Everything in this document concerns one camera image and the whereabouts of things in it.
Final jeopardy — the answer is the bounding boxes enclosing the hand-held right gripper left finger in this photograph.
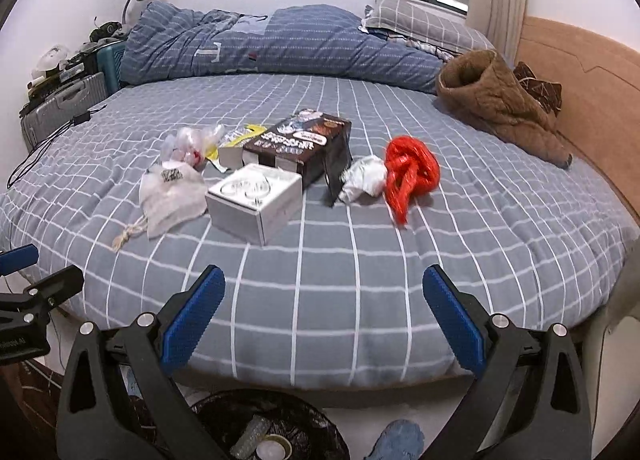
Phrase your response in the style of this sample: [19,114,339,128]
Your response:
[56,264,231,460]

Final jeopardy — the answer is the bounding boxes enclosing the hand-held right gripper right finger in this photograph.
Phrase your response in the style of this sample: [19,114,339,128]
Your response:
[422,264,593,460]

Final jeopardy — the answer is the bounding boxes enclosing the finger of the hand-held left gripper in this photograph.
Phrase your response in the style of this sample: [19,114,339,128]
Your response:
[0,245,40,277]
[22,265,85,315]

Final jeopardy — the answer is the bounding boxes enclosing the trash bin with black bag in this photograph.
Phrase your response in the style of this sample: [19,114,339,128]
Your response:
[190,390,351,460]

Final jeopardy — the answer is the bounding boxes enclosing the white non-woven bag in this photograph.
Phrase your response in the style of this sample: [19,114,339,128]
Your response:
[112,162,208,253]

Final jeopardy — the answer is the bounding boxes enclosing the white cardboard box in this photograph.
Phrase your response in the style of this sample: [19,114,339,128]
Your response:
[205,163,303,247]

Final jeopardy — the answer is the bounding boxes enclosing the red plastic bag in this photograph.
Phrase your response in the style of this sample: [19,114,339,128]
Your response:
[384,136,441,228]

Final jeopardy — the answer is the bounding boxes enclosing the white tissue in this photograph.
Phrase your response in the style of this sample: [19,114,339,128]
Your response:
[338,156,388,203]

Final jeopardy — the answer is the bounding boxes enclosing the clear plastic bag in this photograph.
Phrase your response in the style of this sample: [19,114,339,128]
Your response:
[160,124,226,171]

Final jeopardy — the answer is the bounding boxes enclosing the brown cookie box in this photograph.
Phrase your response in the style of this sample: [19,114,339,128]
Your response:
[242,108,352,188]

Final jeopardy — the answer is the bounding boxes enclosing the grey checked bed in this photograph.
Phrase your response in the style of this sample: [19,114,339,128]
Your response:
[0,72,640,391]

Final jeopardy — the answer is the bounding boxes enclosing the clear plastic bottle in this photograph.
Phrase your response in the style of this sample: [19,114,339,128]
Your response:
[231,414,271,458]

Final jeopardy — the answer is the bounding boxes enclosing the blue slipper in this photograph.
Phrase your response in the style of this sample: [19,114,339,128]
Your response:
[367,419,426,460]

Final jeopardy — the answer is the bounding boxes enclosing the grey suitcase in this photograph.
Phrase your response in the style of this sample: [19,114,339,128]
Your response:
[20,72,108,151]

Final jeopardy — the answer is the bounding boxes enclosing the yellow white snack wrapper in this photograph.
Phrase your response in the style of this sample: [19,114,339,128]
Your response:
[207,122,268,173]

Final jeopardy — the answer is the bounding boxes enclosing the black patterned paper bag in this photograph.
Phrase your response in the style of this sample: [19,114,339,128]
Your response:
[322,132,353,205]

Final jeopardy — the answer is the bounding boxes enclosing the white round appliance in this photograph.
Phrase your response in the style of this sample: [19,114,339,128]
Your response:
[32,44,71,80]

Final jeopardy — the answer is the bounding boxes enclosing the teal suitcase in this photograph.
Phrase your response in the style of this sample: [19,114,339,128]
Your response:
[96,40,126,93]

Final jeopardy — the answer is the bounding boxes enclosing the brown quilted jacket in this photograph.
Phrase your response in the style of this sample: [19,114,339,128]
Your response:
[435,48,575,171]

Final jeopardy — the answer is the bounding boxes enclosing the brown patterned cloth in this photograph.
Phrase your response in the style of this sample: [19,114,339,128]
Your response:
[512,62,563,115]

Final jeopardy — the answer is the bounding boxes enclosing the wooden headboard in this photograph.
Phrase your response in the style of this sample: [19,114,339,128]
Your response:
[515,16,640,221]

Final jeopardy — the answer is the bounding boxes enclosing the blue striped duvet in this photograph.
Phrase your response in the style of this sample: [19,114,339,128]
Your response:
[120,0,468,95]

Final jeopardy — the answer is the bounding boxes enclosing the grey checked pillow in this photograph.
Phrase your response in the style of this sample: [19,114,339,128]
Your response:
[362,0,493,53]

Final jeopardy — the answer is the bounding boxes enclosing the black cable with adapter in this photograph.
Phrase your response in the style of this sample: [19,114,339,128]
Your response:
[6,102,108,191]

